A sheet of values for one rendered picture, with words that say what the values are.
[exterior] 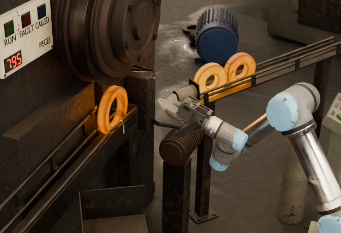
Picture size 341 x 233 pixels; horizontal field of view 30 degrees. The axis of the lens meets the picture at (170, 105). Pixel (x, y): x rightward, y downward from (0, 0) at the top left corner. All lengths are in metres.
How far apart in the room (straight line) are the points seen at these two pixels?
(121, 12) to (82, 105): 0.41
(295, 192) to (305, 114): 0.89
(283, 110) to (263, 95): 2.08
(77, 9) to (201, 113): 0.63
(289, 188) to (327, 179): 0.80
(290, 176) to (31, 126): 1.32
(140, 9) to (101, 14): 0.15
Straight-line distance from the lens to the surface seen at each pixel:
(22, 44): 1.93
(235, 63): 2.68
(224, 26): 4.31
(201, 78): 2.60
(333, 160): 2.84
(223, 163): 2.35
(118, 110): 2.37
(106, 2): 1.99
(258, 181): 3.28
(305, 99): 2.10
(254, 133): 2.36
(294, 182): 2.89
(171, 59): 4.56
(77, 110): 2.21
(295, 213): 2.99
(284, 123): 2.06
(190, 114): 2.29
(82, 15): 1.95
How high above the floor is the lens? 1.87
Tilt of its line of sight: 28 degrees down
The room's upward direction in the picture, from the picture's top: 1 degrees clockwise
